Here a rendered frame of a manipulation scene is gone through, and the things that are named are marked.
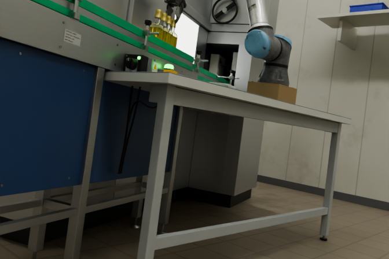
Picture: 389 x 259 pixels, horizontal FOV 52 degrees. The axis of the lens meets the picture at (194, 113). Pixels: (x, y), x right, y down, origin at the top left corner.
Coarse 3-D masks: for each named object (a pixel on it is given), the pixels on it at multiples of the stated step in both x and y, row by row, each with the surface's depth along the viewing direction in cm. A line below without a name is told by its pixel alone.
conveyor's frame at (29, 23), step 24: (0, 0) 102; (24, 0) 109; (0, 24) 103; (24, 24) 110; (48, 24) 118; (72, 24) 128; (48, 48) 119; (72, 48) 129; (96, 48) 140; (120, 48) 154; (192, 72) 220
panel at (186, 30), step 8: (184, 16) 267; (176, 24) 257; (184, 24) 269; (192, 24) 281; (176, 32) 259; (184, 32) 270; (192, 32) 282; (184, 40) 271; (192, 40) 284; (184, 48) 273; (192, 48) 285; (192, 56) 287
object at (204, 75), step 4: (200, 68) 260; (200, 72) 261; (204, 72) 267; (208, 72) 274; (200, 76) 261; (204, 76) 269; (208, 76) 276; (212, 76) 282; (204, 80) 269; (208, 80) 276; (212, 80) 284; (216, 80) 292; (220, 80) 298; (224, 80) 306; (232, 84) 326
